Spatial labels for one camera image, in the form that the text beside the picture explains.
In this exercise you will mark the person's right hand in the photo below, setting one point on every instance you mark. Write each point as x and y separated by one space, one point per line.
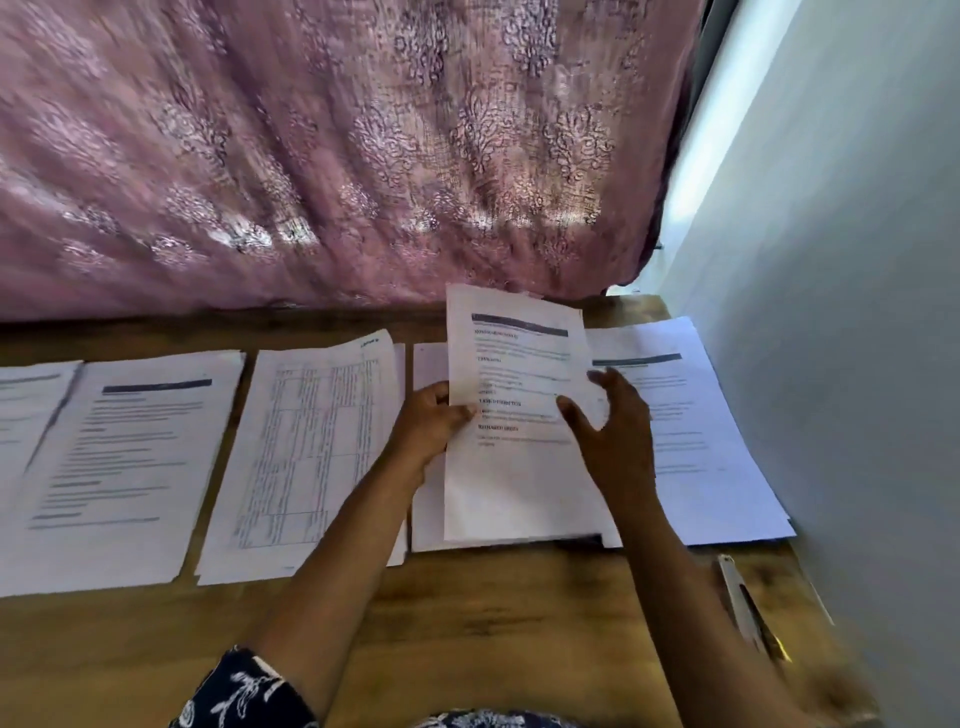
623 450

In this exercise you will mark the person's left hand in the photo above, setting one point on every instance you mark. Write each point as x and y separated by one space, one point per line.
428 432

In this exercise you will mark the printed sheet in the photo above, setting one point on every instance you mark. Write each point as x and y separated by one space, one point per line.
518 480

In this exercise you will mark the table-print paper pile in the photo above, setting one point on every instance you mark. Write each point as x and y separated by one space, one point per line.
300 465

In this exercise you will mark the dark-header text paper pile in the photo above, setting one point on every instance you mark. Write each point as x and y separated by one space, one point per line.
120 480

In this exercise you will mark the grey-header text paper pile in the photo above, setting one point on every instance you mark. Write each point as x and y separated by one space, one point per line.
30 413

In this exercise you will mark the person's right forearm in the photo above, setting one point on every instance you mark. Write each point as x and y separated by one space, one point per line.
705 615

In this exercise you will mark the person's left forearm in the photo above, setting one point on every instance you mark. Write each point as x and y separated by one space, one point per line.
330 593

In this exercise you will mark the silver yellow black stapler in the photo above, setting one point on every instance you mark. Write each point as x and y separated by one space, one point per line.
743 600

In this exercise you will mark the pink patterned curtain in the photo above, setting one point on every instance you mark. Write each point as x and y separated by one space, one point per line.
330 150

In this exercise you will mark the dark window frame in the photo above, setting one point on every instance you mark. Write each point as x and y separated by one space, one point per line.
713 45

